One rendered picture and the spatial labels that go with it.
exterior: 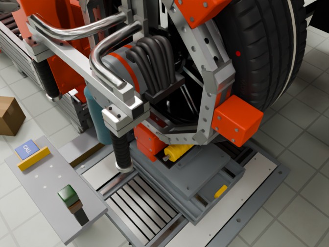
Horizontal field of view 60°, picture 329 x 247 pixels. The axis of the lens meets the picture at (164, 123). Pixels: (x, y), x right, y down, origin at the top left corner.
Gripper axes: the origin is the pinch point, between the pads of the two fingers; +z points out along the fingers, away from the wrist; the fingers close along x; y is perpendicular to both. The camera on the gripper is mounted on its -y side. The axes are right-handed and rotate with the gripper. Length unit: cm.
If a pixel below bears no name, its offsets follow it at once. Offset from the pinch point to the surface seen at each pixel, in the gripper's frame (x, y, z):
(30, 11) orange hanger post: 6.1, -11.1, 14.9
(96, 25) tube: -8.2, 23.3, 3.3
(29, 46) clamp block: -10.8, 4.6, 0.5
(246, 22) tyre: -12, 56, 9
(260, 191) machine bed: -68, 48, 96
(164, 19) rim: -3.3, 32.9, 21.0
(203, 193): -65, 25, 77
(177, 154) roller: -43, 26, 43
